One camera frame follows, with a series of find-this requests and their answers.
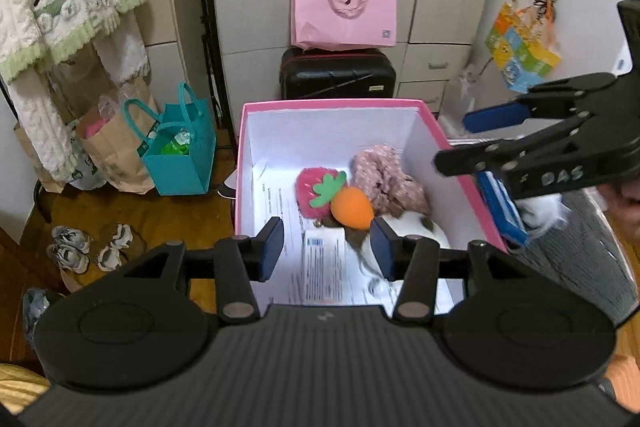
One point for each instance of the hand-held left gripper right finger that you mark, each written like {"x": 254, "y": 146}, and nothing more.
{"x": 382, "y": 252}

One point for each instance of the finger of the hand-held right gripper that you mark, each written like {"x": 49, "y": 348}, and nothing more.
{"x": 475, "y": 159}
{"x": 495, "y": 117}

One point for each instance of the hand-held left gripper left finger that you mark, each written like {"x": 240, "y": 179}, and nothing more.
{"x": 272, "y": 251}

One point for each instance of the white plush toy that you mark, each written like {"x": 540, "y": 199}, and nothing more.
{"x": 420, "y": 232}

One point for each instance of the orange carrot plush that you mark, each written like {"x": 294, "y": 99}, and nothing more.
{"x": 352, "y": 207}

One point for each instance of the white and blue packet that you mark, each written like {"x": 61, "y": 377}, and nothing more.
{"x": 325, "y": 267}

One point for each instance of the pink strawberry plush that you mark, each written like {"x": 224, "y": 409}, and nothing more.
{"x": 310, "y": 189}

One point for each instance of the floral fabric scrunchie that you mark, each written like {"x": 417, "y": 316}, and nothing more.
{"x": 385, "y": 177}

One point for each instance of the pink cardboard box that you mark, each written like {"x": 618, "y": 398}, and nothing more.
{"x": 320, "y": 132}

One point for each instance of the person's right hand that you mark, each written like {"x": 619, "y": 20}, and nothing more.
{"x": 624, "y": 213}

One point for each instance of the clear plastic bag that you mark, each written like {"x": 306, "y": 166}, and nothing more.
{"x": 460, "y": 102}

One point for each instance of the printed paper sheet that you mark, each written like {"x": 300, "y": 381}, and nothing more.
{"x": 275, "y": 202}

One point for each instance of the blue tissue packet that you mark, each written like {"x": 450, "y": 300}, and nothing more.
{"x": 500, "y": 207}

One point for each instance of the colourful paper bag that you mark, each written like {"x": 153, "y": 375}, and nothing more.
{"x": 525, "y": 52}

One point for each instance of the teal tote bag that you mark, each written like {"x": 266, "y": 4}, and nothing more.
{"x": 180, "y": 172}

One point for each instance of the black suitcase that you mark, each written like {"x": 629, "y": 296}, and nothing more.
{"x": 335, "y": 74}

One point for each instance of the brown paper bag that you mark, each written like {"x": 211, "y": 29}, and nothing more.
{"x": 35, "y": 157}
{"x": 120, "y": 157}

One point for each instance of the pair of sneakers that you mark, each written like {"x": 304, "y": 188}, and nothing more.
{"x": 67, "y": 249}

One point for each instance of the black clothes rack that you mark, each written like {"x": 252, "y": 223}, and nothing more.
{"x": 42, "y": 202}

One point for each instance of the yellow quilt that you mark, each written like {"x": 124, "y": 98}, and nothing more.
{"x": 17, "y": 382}

